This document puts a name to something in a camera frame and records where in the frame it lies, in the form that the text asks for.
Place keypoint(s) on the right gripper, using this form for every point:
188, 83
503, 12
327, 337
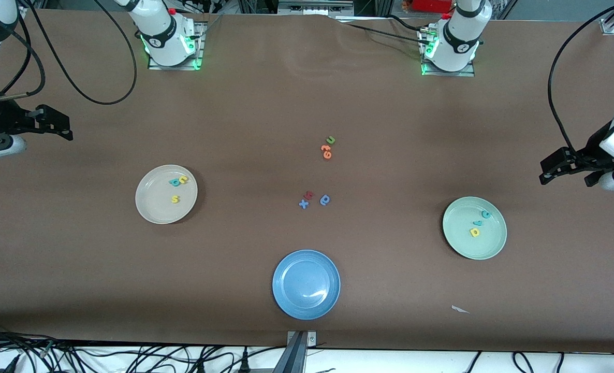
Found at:
2, 116

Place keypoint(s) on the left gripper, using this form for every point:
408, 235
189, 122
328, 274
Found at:
593, 150

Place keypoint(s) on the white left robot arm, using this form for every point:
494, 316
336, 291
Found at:
457, 36

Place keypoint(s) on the pale green plate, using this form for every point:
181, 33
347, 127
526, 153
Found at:
467, 246

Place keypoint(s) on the beige brown plate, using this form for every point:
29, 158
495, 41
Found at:
154, 207

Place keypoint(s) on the white paper scrap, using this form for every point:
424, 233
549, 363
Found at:
459, 310

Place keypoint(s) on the red box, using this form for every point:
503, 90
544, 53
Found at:
431, 5

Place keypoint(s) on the blue letter a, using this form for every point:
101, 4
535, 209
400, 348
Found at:
325, 200

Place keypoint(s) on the blue plate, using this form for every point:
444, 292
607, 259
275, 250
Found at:
306, 284

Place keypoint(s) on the black power plug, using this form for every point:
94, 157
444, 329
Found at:
244, 362
201, 367

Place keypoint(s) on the grey metal box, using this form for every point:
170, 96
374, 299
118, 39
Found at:
315, 6

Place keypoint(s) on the aluminium profile bar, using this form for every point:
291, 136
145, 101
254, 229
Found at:
291, 357

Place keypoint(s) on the aluminium corner bracket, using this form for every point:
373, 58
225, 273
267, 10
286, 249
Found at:
22, 9

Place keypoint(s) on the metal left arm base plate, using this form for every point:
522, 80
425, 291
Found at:
452, 73

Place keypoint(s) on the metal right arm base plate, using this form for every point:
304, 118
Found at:
199, 52

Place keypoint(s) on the small metal bracket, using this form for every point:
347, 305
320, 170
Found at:
311, 339

